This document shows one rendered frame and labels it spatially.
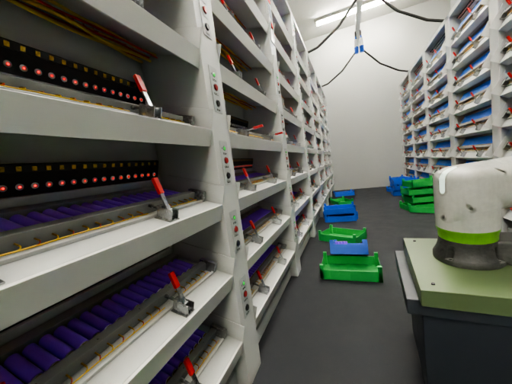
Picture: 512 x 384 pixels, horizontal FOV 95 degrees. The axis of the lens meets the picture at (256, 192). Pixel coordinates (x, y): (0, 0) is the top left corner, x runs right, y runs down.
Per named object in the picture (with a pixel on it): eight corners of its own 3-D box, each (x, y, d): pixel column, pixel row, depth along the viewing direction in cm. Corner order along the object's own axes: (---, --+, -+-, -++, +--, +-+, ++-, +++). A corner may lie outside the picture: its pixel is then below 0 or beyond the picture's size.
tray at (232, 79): (276, 113, 125) (280, 85, 122) (218, 79, 69) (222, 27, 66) (241, 111, 132) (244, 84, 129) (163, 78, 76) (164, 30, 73)
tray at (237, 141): (281, 151, 127) (283, 133, 125) (227, 148, 71) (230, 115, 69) (247, 147, 134) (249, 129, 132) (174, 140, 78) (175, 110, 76)
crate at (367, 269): (379, 265, 134) (377, 251, 133) (383, 283, 115) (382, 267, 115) (324, 263, 145) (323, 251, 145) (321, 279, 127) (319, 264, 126)
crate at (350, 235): (367, 237, 181) (366, 227, 180) (356, 245, 167) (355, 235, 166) (331, 233, 202) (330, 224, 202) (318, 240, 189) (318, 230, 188)
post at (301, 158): (316, 233, 206) (292, 14, 188) (315, 237, 198) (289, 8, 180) (293, 234, 214) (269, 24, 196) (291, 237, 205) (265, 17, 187)
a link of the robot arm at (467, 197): (526, 236, 57) (527, 158, 54) (469, 249, 55) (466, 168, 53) (472, 223, 70) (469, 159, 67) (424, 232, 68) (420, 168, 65)
